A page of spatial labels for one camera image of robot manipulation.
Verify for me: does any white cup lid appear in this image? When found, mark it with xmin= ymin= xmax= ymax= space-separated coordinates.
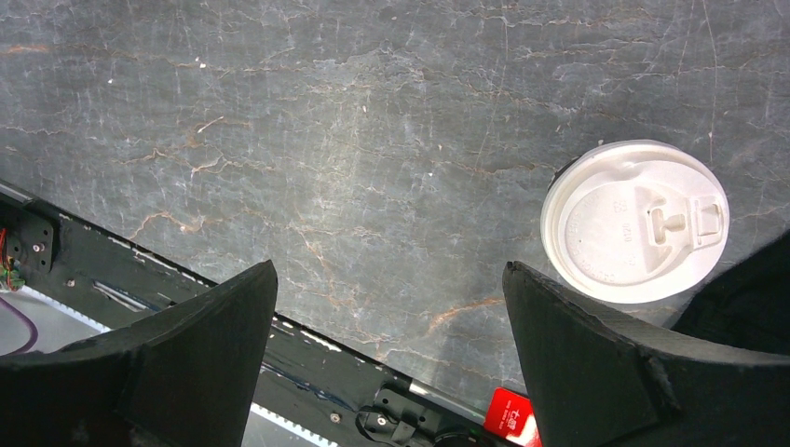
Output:
xmin=540 ymin=140 xmax=730 ymax=305

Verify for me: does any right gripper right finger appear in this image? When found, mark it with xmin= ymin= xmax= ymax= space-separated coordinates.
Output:
xmin=502 ymin=262 xmax=789 ymax=446

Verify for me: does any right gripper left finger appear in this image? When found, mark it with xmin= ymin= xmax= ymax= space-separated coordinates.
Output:
xmin=1 ymin=261 xmax=278 ymax=446

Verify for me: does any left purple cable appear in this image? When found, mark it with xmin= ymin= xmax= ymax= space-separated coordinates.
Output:
xmin=0 ymin=295 xmax=39 ymax=358

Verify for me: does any black paper coffee cup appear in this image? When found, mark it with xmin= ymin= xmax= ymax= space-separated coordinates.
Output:
xmin=547 ymin=160 xmax=574 ymax=191

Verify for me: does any red card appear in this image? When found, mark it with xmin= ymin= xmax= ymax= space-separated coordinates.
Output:
xmin=484 ymin=387 xmax=543 ymax=447

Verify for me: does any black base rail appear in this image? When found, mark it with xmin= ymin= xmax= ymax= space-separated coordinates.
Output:
xmin=1 ymin=183 xmax=502 ymax=446

